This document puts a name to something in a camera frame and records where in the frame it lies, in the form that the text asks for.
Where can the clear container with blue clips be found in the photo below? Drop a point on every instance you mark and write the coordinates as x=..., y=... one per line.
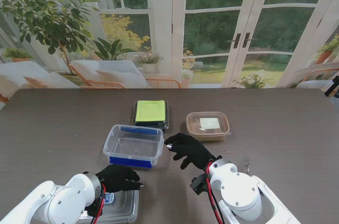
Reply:
x=132, y=147

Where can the black tripod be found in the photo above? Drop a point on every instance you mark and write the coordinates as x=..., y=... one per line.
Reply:
x=334, y=85

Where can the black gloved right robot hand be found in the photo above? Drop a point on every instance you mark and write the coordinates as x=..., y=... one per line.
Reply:
x=192, y=150

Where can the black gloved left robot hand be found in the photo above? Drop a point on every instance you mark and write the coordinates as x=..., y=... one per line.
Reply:
x=119, y=179

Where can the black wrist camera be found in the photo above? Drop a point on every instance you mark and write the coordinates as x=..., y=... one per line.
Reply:
x=198, y=184
x=94, y=206

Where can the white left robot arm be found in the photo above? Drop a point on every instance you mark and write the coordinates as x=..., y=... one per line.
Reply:
x=53, y=202

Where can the black plastic ridged tray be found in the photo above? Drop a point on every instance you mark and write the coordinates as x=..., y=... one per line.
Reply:
x=167, y=120

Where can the clear lid with blue label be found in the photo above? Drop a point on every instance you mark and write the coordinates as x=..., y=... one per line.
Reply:
x=121, y=205

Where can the clear lid with green paper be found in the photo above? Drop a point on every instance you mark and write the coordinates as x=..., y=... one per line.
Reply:
x=149, y=111

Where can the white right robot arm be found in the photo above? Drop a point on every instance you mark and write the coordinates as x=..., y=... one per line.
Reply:
x=243, y=195

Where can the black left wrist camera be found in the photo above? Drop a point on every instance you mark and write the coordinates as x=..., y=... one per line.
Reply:
x=94, y=206

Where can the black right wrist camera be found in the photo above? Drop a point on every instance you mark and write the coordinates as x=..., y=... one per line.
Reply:
x=198, y=184

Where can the clear lid with white label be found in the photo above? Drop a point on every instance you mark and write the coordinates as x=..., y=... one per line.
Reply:
x=209, y=122

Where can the printed garden door backdrop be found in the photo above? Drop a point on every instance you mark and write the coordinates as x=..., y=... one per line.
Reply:
x=159, y=36

